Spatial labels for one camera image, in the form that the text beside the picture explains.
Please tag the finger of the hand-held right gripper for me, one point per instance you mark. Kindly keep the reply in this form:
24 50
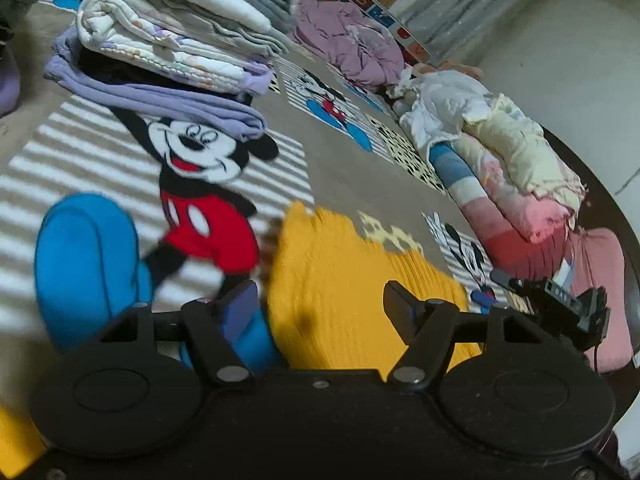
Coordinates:
505 280

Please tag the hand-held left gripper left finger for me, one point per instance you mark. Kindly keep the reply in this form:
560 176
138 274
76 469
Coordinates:
239 310

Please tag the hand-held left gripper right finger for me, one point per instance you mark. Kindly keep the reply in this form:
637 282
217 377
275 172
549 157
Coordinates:
402 310

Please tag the yellow knit sweater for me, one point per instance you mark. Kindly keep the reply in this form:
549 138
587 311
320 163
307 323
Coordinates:
330 280

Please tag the pink cloth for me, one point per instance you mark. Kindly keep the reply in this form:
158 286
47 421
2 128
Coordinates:
605 270

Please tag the pastel striped pillow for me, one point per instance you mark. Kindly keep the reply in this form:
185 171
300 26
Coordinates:
500 220

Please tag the cream crumpled garment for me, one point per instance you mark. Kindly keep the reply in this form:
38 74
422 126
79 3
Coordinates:
520 150

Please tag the cartoon mouse printed blanket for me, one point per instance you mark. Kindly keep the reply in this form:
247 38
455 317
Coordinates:
310 160

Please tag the lavender folded garment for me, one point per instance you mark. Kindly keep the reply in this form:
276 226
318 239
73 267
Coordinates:
175 105

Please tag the tan plush toy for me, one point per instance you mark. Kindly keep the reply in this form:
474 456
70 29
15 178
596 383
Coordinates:
450 66

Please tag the black folded garment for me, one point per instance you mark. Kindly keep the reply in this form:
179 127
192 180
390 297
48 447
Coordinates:
120 67

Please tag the purple floral duvet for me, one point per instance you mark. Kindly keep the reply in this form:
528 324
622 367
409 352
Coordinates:
350 40

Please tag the floral white folded garment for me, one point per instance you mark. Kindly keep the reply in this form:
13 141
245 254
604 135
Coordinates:
150 45

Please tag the colourful alphabet foam board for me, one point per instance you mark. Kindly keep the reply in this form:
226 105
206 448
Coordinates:
380 7

